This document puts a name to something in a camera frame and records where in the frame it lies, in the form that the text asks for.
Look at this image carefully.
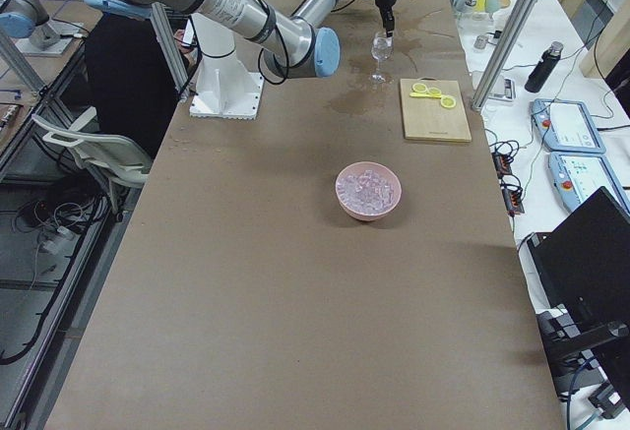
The bamboo cutting board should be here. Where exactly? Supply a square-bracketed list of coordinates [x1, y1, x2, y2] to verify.
[400, 79, 472, 143]

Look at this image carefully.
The pile of ice cubes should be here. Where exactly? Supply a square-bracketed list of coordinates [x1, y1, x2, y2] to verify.
[336, 169, 395, 215]

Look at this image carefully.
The aluminium frame post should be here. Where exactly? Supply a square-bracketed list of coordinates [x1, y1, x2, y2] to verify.
[472, 0, 536, 112]

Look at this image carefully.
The pink bowl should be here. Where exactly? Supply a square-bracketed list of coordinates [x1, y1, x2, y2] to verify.
[335, 161, 403, 221]

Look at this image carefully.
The white office chair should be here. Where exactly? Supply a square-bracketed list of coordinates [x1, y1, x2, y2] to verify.
[31, 106, 153, 214]

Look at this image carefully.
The yellow plastic cup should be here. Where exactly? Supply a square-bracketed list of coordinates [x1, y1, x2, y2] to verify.
[473, 0, 486, 13]

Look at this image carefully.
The black monitor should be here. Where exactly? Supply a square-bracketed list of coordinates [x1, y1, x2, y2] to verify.
[530, 187, 629, 403]

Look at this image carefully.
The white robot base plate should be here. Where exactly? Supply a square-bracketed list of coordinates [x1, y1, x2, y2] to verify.
[190, 13, 264, 119]

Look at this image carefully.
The grey usb hub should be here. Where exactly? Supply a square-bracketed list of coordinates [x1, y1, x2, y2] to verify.
[501, 186, 525, 217]
[492, 153, 513, 179]

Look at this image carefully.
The blue teach pendant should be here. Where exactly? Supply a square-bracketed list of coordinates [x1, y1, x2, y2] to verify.
[530, 98, 605, 154]

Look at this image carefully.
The green plastic cup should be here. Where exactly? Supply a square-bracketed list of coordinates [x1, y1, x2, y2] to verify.
[484, 0, 501, 14]

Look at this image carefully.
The clear wine glass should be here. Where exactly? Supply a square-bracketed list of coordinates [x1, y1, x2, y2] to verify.
[371, 31, 393, 83]

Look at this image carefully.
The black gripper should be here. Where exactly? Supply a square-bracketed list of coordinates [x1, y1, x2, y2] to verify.
[374, 0, 396, 37]

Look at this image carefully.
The far lemon slice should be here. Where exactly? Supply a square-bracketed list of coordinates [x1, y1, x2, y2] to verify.
[440, 95, 457, 108]

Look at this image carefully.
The yellow plastic knife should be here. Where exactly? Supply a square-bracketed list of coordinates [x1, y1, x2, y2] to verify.
[409, 92, 443, 99]

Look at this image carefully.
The black insulated bottle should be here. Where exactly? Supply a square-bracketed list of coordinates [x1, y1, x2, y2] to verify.
[525, 41, 564, 93]

